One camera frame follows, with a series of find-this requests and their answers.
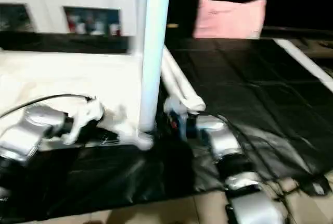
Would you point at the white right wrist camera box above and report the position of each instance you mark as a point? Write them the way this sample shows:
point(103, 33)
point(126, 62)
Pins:
point(176, 105)

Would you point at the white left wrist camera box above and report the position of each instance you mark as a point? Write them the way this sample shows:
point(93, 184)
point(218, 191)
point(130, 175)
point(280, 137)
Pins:
point(86, 117)

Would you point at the black tripod stand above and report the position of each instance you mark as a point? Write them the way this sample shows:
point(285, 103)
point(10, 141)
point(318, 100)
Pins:
point(312, 186)

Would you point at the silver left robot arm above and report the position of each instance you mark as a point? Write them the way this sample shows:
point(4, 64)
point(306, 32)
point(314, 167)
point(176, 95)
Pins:
point(26, 130)

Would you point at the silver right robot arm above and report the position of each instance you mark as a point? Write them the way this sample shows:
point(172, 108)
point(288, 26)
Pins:
point(234, 161)

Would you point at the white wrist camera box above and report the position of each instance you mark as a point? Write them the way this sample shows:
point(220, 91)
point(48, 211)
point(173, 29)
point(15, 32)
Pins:
point(176, 105)
point(86, 117)

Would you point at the white glass-door cabinet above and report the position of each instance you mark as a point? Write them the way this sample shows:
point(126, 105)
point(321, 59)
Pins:
point(52, 0)

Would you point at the pink printed pillow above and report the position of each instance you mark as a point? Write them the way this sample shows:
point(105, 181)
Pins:
point(230, 19)

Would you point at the white plastic table leg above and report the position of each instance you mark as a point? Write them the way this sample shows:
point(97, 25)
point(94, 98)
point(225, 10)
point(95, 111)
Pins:
point(170, 78)
point(182, 78)
point(140, 10)
point(154, 52)

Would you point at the black work mat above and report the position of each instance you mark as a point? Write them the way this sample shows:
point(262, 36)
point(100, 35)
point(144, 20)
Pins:
point(250, 88)

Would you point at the black sofa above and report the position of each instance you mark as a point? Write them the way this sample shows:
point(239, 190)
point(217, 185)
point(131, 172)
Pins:
point(182, 0)

